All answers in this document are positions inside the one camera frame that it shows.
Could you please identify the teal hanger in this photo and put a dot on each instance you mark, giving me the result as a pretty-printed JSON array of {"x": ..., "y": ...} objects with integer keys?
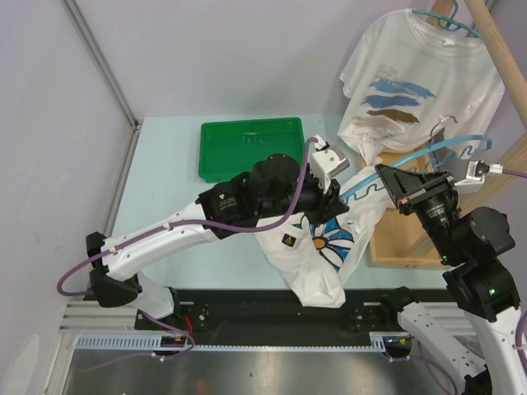
[{"x": 443, "y": 15}]

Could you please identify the green plastic tray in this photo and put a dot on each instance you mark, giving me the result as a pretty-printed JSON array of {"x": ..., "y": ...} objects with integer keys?
[{"x": 229, "y": 148}]

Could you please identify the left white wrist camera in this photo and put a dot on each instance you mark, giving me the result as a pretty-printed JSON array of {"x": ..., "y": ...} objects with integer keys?
[{"x": 327, "y": 161}]

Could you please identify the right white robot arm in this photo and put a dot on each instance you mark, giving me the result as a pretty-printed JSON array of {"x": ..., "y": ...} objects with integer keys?
[{"x": 481, "y": 286}]

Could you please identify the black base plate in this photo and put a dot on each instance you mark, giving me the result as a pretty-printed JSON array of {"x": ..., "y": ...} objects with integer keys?
[{"x": 276, "y": 318}]

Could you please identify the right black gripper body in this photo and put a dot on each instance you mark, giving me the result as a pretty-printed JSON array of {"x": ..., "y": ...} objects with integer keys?
[{"x": 434, "y": 211}]

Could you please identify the wooden clothes rack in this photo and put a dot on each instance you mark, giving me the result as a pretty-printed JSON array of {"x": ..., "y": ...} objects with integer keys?
[{"x": 401, "y": 242}]

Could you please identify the white flower print t-shirt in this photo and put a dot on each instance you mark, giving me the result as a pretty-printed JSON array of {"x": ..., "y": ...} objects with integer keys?
[{"x": 316, "y": 260}]

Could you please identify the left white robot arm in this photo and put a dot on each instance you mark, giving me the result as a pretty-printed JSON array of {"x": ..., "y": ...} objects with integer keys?
[{"x": 276, "y": 187}]

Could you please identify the light blue hanger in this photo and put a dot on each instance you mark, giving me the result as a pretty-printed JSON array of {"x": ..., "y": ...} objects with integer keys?
[{"x": 435, "y": 154}]

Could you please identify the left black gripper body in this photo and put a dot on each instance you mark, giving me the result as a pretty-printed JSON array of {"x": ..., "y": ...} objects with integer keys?
[{"x": 314, "y": 203}]

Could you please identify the white brush-stroke print t-shirt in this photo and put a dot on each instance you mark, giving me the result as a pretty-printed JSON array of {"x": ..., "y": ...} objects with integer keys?
[{"x": 407, "y": 80}]

